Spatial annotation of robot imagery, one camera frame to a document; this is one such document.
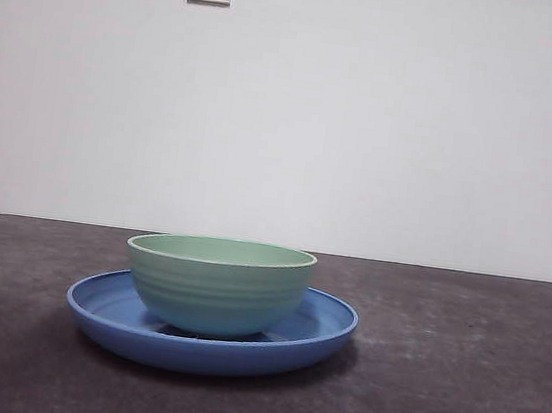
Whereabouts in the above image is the green ribbed bowl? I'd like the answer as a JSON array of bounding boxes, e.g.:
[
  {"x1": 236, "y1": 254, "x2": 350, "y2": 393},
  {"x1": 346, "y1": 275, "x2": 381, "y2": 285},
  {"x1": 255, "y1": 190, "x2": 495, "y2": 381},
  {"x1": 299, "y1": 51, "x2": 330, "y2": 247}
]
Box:
[{"x1": 116, "y1": 226, "x2": 320, "y2": 350}]

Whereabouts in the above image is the blue round plate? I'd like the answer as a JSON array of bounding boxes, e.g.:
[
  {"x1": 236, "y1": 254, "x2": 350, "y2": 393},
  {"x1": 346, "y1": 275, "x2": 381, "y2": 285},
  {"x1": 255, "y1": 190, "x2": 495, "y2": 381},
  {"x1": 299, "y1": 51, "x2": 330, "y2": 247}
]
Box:
[{"x1": 58, "y1": 257, "x2": 363, "y2": 394}]

